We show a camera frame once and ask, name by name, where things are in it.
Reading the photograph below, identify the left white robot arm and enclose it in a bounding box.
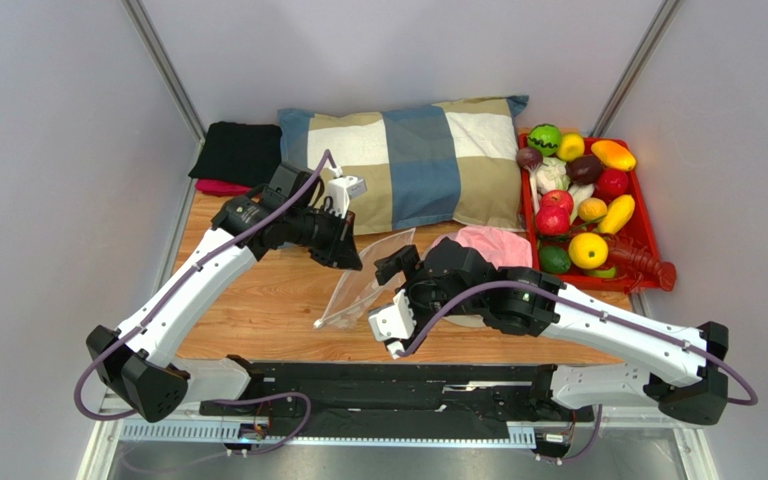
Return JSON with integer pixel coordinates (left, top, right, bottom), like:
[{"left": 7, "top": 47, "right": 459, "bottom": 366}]
[{"left": 86, "top": 164, "right": 367, "bottom": 423}]

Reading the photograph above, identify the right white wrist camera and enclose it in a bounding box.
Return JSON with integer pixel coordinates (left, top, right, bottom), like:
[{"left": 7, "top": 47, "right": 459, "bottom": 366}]
[{"left": 367, "top": 289, "right": 417, "bottom": 359}]

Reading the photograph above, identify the red apple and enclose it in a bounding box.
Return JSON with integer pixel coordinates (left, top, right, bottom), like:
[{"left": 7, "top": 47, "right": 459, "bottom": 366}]
[
  {"left": 540, "top": 189, "right": 574, "bottom": 215},
  {"left": 534, "top": 206, "right": 571, "bottom": 236}
]

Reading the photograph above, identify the pink folded cloth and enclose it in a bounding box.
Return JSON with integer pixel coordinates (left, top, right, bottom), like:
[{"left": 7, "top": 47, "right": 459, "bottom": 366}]
[{"left": 195, "top": 179, "right": 251, "bottom": 197}]

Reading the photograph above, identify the yellow banana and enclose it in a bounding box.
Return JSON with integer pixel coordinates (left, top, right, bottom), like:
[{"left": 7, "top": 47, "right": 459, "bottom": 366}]
[{"left": 596, "top": 194, "right": 636, "bottom": 235}]

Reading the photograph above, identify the yellow lemon top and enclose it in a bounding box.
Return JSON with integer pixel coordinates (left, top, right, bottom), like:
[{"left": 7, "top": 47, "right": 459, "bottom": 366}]
[{"left": 555, "top": 132, "right": 585, "bottom": 162}]

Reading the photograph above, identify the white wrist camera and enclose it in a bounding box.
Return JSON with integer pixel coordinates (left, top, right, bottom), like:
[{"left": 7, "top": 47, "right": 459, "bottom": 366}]
[
  {"left": 323, "top": 176, "right": 367, "bottom": 218},
  {"left": 367, "top": 289, "right": 417, "bottom": 359}
]

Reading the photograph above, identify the black folded cloth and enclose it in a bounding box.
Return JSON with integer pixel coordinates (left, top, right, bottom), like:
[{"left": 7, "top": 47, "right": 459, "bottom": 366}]
[{"left": 189, "top": 121, "right": 282, "bottom": 187}]

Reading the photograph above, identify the right aluminium frame post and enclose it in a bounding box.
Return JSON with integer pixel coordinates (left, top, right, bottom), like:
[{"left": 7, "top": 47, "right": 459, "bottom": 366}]
[{"left": 590, "top": 0, "right": 685, "bottom": 137}]

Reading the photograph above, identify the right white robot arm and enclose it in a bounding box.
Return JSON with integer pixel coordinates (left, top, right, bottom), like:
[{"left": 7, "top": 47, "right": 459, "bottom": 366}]
[{"left": 368, "top": 240, "right": 729, "bottom": 426}]

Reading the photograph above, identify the green watermelon ball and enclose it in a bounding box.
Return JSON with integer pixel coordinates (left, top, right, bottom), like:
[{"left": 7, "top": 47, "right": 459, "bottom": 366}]
[{"left": 527, "top": 124, "right": 562, "bottom": 157}]

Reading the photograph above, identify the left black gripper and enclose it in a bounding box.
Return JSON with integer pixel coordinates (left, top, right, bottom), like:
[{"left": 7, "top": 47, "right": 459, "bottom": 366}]
[{"left": 286, "top": 205, "right": 363, "bottom": 271}]

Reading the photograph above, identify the red toy lobster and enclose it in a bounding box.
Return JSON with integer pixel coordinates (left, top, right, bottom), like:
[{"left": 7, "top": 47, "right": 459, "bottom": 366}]
[{"left": 606, "top": 236, "right": 677, "bottom": 293}]

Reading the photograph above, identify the aluminium frame post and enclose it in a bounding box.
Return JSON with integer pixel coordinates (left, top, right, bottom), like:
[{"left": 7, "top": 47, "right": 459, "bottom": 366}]
[
  {"left": 121, "top": 0, "right": 206, "bottom": 145},
  {"left": 590, "top": 0, "right": 685, "bottom": 137}
]

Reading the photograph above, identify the orange small fruit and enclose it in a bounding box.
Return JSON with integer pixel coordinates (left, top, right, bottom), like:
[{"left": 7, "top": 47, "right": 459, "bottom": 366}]
[{"left": 577, "top": 198, "right": 608, "bottom": 222}]

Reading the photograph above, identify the orange yellow mango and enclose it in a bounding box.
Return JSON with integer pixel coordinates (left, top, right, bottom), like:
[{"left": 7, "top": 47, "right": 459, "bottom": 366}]
[{"left": 591, "top": 140, "right": 637, "bottom": 172}]

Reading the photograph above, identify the red tomato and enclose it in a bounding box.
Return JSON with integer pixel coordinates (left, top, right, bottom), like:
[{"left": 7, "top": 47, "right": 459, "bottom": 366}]
[{"left": 594, "top": 169, "right": 630, "bottom": 202}]

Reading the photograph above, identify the white radish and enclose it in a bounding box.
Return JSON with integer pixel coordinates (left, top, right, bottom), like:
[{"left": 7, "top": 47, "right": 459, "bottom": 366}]
[{"left": 568, "top": 184, "right": 596, "bottom": 224}]

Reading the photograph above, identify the yellow apple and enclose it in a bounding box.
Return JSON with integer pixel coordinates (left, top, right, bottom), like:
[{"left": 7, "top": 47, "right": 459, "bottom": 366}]
[{"left": 567, "top": 232, "right": 609, "bottom": 270}]

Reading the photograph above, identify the dark purple fruit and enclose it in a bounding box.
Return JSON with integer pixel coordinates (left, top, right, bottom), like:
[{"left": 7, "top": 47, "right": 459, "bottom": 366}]
[{"left": 566, "top": 154, "right": 605, "bottom": 185}]

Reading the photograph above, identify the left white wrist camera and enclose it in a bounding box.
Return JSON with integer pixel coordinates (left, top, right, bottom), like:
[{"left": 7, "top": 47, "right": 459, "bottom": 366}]
[{"left": 323, "top": 176, "right": 367, "bottom": 218}]

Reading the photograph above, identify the green avocado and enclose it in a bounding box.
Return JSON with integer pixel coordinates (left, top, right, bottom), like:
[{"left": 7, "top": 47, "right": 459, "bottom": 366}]
[{"left": 538, "top": 245, "right": 572, "bottom": 275}]

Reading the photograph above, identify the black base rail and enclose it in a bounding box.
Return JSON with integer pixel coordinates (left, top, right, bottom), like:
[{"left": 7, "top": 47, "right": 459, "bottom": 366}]
[{"left": 198, "top": 362, "right": 595, "bottom": 440}]

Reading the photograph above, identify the checkered blue beige pillow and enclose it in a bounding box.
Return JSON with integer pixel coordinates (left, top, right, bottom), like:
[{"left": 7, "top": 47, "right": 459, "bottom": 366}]
[{"left": 277, "top": 95, "right": 529, "bottom": 235}]

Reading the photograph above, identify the green lime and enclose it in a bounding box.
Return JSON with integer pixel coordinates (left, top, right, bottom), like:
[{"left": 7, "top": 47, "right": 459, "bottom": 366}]
[{"left": 583, "top": 265, "right": 617, "bottom": 279}]

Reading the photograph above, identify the left aluminium frame post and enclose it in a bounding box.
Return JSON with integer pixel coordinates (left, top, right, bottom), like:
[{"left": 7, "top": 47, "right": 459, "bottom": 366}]
[{"left": 121, "top": 0, "right": 206, "bottom": 145}]

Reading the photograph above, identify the pink bucket hat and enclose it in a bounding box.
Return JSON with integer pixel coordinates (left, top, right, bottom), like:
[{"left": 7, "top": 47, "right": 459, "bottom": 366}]
[{"left": 422, "top": 226, "right": 535, "bottom": 268}]

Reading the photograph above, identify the clear dotted zip bag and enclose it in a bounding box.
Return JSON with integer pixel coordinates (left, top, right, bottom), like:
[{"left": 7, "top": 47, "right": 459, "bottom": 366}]
[{"left": 313, "top": 228, "right": 416, "bottom": 330}]

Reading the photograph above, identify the purple onion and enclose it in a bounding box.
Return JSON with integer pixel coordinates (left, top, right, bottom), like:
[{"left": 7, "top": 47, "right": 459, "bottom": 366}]
[{"left": 515, "top": 147, "right": 544, "bottom": 172}]

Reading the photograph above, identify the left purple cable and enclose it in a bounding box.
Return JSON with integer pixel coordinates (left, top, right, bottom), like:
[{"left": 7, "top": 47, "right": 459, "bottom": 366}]
[{"left": 73, "top": 148, "right": 339, "bottom": 461}]

